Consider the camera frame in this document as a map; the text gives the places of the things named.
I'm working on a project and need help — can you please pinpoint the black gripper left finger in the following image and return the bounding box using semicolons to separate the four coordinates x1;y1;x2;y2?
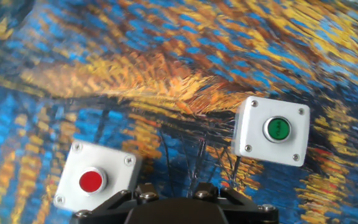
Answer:
71;182;160;224

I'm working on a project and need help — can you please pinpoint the starry night painting cloth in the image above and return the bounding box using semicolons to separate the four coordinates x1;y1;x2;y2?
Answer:
0;0;358;224

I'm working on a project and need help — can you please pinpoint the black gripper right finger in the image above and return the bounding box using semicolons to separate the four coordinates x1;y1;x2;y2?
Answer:
194;182;279;224

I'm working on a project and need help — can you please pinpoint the white box red button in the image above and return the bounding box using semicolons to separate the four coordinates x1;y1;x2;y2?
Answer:
53;139;143;213

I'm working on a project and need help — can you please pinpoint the white box green button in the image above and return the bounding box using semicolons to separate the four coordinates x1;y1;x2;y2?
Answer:
231;95;311;167

